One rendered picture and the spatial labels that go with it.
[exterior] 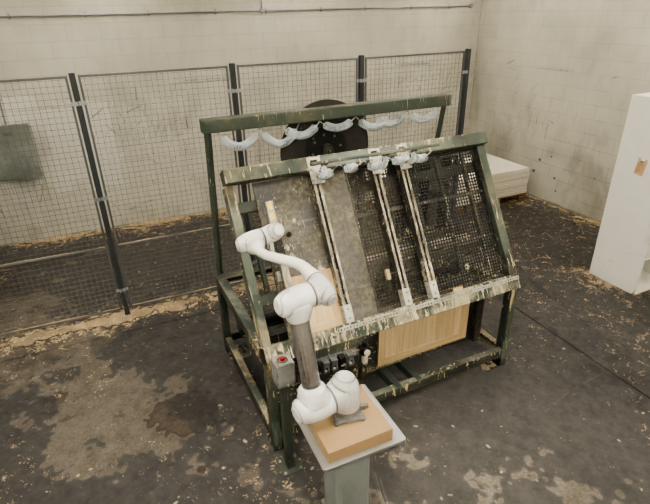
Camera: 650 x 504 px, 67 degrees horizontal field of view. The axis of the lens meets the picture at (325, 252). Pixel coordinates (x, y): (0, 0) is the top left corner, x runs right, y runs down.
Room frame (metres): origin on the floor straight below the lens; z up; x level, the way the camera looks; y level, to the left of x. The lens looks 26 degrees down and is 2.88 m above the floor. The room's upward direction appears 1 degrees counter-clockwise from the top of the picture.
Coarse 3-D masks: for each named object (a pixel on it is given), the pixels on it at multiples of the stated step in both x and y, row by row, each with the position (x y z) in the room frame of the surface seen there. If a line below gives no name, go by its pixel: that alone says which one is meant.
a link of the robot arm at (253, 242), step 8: (248, 232) 2.59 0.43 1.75; (256, 232) 2.59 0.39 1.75; (240, 240) 2.53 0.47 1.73; (248, 240) 2.53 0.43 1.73; (256, 240) 2.52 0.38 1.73; (264, 240) 2.58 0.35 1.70; (240, 248) 2.51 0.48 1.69; (248, 248) 2.51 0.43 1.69; (256, 248) 2.49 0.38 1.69; (264, 256) 2.44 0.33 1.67; (272, 256) 2.43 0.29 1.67; (280, 256) 2.42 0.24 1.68; (288, 256) 2.41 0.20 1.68; (288, 264) 2.38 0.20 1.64; (296, 264) 2.36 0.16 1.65; (304, 264) 2.34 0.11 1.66; (304, 272) 2.29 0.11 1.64; (312, 272) 2.26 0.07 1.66; (320, 272) 2.28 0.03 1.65
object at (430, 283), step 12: (408, 156) 3.67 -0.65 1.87; (396, 168) 3.69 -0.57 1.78; (408, 180) 3.61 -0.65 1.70; (408, 192) 3.56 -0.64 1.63; (408, 204) 3.52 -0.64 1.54; (408, 216) 3.51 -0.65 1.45; (420, 228) 3.44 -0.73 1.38; (420, 240) 3.38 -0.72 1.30; (420, 252) 3.35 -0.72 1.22; (420, 264) 3.34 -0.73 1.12; (432, 276) 3.26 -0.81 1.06; (432, 288) 3.21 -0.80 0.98
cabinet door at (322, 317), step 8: (328, 272) 3.07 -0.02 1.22; (296, 280) 2.97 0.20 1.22; (304, 280) 2.99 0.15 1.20; (336, 304) 2.96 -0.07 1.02; (312, 312) 2.88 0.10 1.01; (320, 312) 2.90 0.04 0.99; (328, 312) 2.92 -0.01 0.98; (336, 312) 2.93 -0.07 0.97; (312, 320) 2.85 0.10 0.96; (320, 320) 2.87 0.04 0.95; (328, 320) 2.88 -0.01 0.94; (336, 320) 2.90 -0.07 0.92; (312, 328) 2.82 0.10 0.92; (320, 328) 2.84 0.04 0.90; (328, 328) 2.86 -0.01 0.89
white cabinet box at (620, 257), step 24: (648, 96) 5.01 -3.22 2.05; (648, 120) 4.94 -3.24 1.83; (624, 144) 5.11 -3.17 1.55; (648, 144) 4.88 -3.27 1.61; (624, 168) 5.05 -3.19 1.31; (648, 168) 4.82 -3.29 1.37; (624, 192) 4.99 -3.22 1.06; (648, 192) 4.76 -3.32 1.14; (624, 216) 4.92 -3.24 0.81; (648, 216) 4.69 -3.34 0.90; (600, 240) 5.11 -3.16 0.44; (624, 240) 4.86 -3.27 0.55; (648, 240) 4.63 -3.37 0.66; (600, 264) 5.04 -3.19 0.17; (624, 264) 4.79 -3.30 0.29; (648, 264) 5.11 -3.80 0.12; (624, 288) 4.73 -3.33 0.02; (648, 288) 4.73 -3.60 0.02
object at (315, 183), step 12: (312, 168) 3.35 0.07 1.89; (312, 180) 3.30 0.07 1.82; (324, 180) 3.34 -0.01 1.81; (312, 192) 3.35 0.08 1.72; (324, 204) 3.28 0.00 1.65; (324, 216) 3.24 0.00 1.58; (324, 228) 3.18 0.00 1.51; (324, 240) 3.18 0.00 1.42; (336, 252) 3.12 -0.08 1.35; (336, 264) 3.08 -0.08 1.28; (336, 276) 3.02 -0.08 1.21; (348, 300) 2.96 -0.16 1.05; (348, 312) 2.91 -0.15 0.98
